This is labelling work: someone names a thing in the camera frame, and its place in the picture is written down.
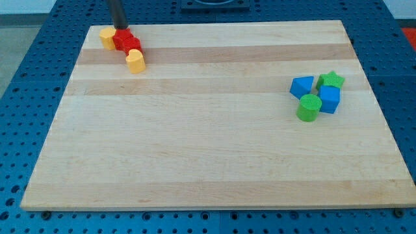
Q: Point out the red star block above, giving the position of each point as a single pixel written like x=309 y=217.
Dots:
x=119 y=38

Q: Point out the yellow heart block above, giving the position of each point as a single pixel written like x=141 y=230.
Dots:
x=135 y=61

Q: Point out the green star block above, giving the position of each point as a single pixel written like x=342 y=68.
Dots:
x=330 y=79

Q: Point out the wooden board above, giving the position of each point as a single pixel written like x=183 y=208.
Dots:
x=210 y=124

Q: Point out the blue triangle block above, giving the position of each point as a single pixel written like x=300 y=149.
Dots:
x=301 y=86

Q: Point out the green cylinder block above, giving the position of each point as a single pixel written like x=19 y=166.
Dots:
x=308 y=108

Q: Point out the red round block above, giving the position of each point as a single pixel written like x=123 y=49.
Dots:
x=131 y=43

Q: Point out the blue cube block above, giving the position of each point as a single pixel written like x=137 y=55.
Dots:
x=330 y=97

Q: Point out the yellow pentagon block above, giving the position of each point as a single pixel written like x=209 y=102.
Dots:
x=106 y=37

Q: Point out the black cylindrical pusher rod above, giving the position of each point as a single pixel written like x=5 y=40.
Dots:
x=117 y=13

